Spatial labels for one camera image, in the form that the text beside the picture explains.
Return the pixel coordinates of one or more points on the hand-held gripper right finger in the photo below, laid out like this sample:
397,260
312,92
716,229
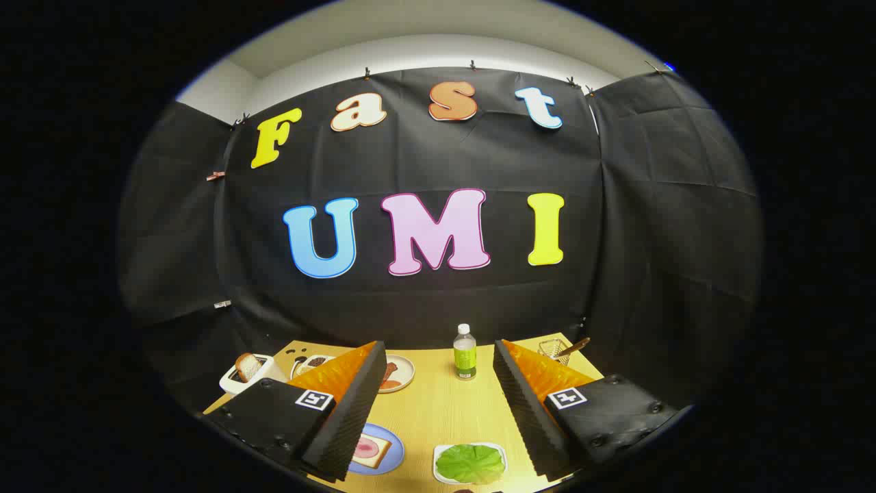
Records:
523,411

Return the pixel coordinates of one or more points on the white square plate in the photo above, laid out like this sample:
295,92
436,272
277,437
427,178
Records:
441,477

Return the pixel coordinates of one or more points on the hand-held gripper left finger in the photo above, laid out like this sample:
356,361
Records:
349,424

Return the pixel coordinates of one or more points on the blue plate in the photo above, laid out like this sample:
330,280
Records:
395,452

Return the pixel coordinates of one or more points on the pink ham slice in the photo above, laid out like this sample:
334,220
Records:
367,449

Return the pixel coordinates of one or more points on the green lettuce leaf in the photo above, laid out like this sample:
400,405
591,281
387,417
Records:
471,463

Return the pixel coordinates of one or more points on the green label water bottle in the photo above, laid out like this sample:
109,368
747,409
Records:
465,359

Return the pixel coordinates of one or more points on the white divided bean dish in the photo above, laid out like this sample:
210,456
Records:
316,361

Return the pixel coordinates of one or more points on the toast slice with crust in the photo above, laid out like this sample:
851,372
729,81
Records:
384,448

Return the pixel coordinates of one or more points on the white round plate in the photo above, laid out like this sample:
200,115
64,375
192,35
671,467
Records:
405,370

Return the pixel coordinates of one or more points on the plain bread slice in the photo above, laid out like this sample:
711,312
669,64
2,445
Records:
248,366

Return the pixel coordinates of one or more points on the white toaster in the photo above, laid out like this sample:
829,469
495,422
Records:
270,373

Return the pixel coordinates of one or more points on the brown meat patty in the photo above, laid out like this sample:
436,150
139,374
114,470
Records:
390,373

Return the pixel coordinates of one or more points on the black backdrop cloth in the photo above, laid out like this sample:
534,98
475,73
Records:
438,157

